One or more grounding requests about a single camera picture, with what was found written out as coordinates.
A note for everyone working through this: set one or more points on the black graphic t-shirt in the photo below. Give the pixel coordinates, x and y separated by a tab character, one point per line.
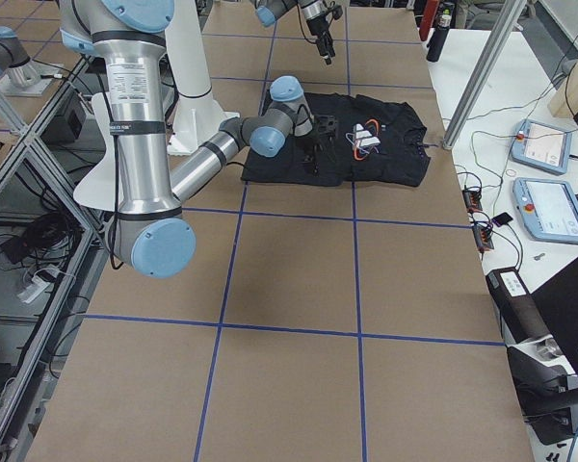
377	141

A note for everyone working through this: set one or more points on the blue teach pendant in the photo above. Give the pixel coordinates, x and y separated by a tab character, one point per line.
542	146
548	209

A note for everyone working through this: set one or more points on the lower blue teach pendant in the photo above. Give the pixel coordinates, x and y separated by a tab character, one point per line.
548	209

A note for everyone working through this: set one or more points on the white power strip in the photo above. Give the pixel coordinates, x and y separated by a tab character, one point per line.
40	281

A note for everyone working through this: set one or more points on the black monitor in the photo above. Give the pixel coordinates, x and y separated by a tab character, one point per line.
557	302

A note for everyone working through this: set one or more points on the white curved plastic shield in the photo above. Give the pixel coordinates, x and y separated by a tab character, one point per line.
96	190

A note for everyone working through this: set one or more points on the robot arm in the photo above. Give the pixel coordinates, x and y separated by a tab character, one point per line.
168	135
269	12

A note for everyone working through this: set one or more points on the black water bottle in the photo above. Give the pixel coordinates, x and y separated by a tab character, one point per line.
436	44

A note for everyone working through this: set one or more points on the upper blue teach pendant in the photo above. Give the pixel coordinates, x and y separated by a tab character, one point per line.
542	146

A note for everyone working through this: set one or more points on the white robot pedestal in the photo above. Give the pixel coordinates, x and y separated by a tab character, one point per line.
198	115

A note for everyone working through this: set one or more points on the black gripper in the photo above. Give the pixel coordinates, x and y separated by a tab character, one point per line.
310	142
318	27

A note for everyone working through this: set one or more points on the aluminium frame post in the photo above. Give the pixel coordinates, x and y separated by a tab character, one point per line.
495	43

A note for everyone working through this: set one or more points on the black label printer box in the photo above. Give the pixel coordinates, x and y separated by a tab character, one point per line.
519	317

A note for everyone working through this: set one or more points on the yellow green spray can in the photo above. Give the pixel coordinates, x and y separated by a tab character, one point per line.
445	15

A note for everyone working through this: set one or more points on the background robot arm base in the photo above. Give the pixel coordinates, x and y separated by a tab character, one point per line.
19	75

